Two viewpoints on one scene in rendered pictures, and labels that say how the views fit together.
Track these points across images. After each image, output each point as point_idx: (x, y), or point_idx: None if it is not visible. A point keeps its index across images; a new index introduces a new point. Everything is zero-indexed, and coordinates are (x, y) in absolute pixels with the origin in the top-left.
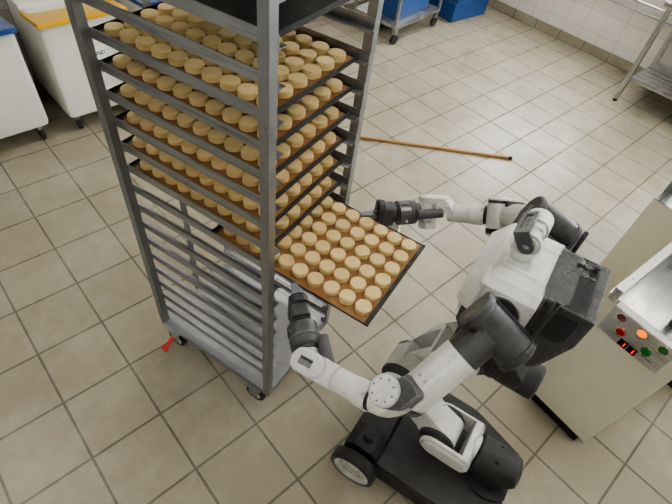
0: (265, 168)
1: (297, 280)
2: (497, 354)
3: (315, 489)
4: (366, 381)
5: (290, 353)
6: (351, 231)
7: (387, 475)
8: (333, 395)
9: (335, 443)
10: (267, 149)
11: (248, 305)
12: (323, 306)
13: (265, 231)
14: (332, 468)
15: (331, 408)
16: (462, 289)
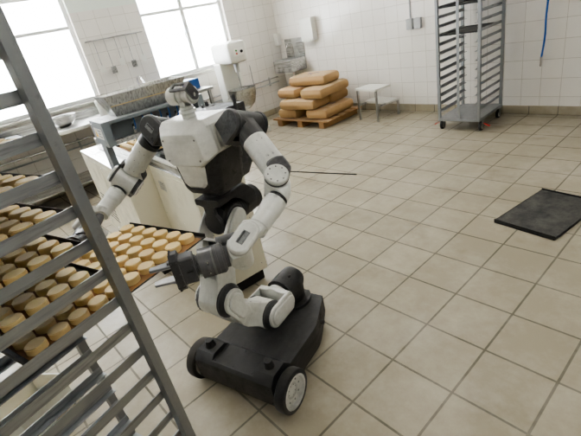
0: (60, 148)
1: (142, 281)
2: (258, 123)
3: (312, 433)
4: (264, 197)
5: None
6: (94, 256)
7: (297, 361)
8: (218, 432)
9: (268, 422)
10: (51, 120)
11: (130, 397)
12: (120, 417)
13: (99, 234)
14: (291, 421)
15: (232, 431)
16: (202, 150)
